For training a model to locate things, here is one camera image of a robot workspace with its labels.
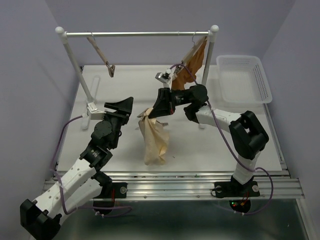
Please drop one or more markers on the white clothes rack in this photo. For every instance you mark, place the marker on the white clothes rack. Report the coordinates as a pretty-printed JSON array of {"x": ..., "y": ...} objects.
[{"x": 92, "y": 93}]

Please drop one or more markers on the aluminium mounting rail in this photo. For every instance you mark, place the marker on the aluminium mounting rail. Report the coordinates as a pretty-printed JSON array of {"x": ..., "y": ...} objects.
[{"x": 191, "y": 185}]

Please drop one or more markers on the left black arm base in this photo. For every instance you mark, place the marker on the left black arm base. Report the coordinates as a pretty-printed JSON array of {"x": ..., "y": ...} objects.
[{"x": 104, "y": 205}]

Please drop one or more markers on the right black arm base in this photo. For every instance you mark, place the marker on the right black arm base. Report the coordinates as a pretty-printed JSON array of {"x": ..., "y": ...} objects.
[{"x": 239, "y": 194}]

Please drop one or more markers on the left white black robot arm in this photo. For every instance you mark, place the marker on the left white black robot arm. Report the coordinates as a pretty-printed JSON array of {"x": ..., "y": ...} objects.
[{"x": 43, "y": 216}]

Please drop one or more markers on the brown underwear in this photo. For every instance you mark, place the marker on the brown underwear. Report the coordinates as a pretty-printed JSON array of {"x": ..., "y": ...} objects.
[{"x": 181, "y": 77}]

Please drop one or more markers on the white plastic basket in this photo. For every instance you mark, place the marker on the white plastic basket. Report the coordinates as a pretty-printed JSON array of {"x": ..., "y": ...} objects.
[{"x": 243, "y": 80}]

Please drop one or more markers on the wooden clip hanger with beige underwear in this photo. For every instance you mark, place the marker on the wooden clip hanger with beige underwear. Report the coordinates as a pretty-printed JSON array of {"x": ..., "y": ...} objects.
[{"x": 153, "y": 120}]

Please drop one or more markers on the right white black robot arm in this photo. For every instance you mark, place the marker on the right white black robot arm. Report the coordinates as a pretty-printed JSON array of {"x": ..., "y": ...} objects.
[{"x": 247, "y": 133}]

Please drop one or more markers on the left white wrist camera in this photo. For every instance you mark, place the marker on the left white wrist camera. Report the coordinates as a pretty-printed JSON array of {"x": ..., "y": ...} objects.
[{"x": 92, "y": 112}]

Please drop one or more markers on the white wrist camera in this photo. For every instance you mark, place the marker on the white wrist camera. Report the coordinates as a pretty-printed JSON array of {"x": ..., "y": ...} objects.
[
  {"x": 92, "y": 112},
  {"x": 165, "y": 78}
]

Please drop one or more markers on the beige underwear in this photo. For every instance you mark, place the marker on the beige underwear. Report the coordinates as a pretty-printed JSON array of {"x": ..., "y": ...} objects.
[{"x": 156, "y": 140}]

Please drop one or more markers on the empty wooden clip hanger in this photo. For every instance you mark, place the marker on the empty wooden clip hanger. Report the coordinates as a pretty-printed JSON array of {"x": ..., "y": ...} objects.
[{"x": 110, "y": 67}]

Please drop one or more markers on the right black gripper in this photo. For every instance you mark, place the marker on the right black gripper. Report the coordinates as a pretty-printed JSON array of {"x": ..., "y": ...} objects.
[{"x": 163, "y": 105}]

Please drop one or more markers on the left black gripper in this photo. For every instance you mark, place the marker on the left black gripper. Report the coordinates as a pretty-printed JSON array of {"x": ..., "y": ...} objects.
[{"x": 125, "y": 105}]

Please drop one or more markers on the wooden hanger with brown underwear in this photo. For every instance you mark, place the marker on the wooden hanger with brown underwear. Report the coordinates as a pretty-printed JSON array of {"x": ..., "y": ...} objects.
[{"x": 193, "y": 60}]

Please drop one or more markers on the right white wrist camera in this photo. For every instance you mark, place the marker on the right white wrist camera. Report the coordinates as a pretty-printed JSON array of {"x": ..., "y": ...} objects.
[{"x": 165, "y": 78}]

